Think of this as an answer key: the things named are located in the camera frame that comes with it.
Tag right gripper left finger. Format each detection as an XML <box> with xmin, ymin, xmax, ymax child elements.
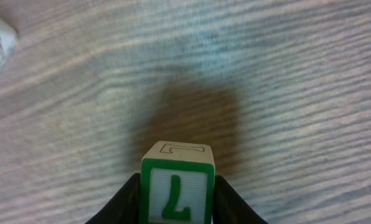
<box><xmin>85</xmin><ymin>173</ymin><xmax>140</xmax><ymax>224</ymax></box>

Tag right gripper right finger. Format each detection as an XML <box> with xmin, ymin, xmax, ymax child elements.
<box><xmin>213</xmin><ymin>175</ymin><xmax>268</xmax><ymax>224</ymax></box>

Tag green L wooden block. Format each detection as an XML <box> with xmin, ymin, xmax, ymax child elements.
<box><xmin>139</xmin><ymin>141</ymin><xmax>216</xmax><ymax>224</ymax></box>

